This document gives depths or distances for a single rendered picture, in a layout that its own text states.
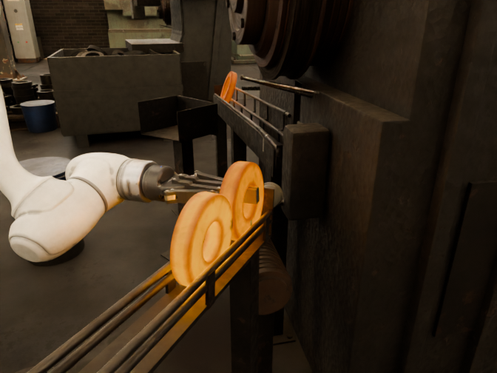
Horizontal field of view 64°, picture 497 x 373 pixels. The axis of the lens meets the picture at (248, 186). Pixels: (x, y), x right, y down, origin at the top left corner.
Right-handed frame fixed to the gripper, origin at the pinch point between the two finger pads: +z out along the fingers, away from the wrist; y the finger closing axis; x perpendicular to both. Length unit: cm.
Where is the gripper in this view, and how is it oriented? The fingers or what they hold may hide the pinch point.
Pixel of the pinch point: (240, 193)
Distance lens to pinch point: 76.5
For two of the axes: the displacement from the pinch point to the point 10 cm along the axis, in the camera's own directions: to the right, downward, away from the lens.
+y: -3.8, 3.7, -8.5
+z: 9.2, 1.1, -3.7
